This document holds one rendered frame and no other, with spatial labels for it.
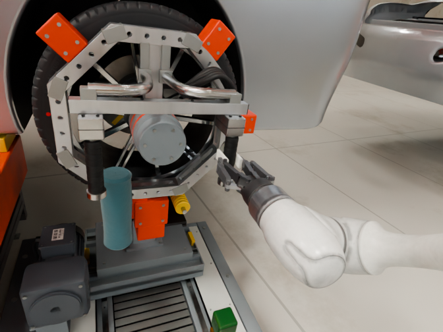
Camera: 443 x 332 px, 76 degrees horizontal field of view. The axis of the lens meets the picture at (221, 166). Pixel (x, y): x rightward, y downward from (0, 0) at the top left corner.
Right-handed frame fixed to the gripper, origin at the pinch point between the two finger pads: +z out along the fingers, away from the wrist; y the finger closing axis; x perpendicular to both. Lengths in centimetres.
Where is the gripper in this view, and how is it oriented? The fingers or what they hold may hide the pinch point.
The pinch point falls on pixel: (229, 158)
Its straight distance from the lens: 78.7
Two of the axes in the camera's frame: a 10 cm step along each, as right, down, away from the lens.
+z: -3.7, -4.7, 8.0
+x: 1.3, -8.8, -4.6
